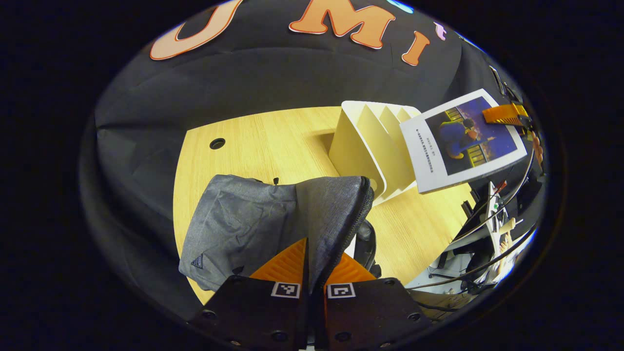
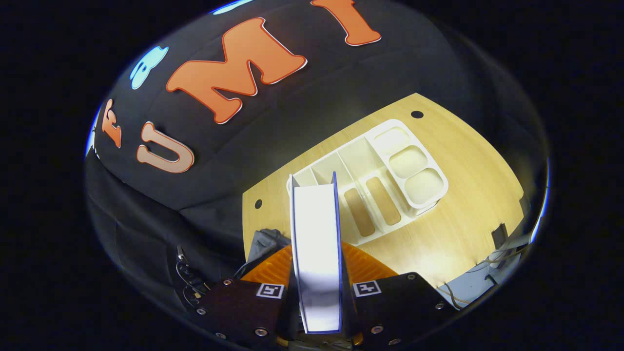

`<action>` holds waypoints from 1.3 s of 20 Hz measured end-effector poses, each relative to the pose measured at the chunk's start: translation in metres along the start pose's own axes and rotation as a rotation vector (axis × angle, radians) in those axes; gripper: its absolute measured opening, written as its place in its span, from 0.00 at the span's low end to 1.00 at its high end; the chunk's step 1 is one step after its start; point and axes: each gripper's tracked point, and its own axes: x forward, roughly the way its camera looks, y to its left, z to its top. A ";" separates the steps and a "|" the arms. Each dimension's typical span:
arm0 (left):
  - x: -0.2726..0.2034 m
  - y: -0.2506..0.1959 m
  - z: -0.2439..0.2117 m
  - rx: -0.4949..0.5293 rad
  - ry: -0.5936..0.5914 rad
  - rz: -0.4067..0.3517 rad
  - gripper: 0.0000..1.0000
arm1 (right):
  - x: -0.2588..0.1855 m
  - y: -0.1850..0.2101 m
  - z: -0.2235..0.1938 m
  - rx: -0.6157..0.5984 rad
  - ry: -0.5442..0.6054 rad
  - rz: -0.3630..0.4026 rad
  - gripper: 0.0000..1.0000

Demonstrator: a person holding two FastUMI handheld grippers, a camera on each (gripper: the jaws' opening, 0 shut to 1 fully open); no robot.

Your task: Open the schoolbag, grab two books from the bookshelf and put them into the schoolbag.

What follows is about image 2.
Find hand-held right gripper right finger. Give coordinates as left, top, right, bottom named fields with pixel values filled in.
left=340, top=241, right=457, bottom=346

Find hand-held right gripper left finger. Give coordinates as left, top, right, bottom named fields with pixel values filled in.
left=194, top=244, right=296, bottom=348

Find blue cover book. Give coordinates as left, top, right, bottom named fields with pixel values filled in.
left=288, top=171, right=346, bottom=335

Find white plastic bookshelf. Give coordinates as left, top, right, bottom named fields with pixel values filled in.
left=286, top=118, right=450, bottom=247

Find loose floor cables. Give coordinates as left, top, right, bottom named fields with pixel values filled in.
left=436, top=244, right=529, bottom=310

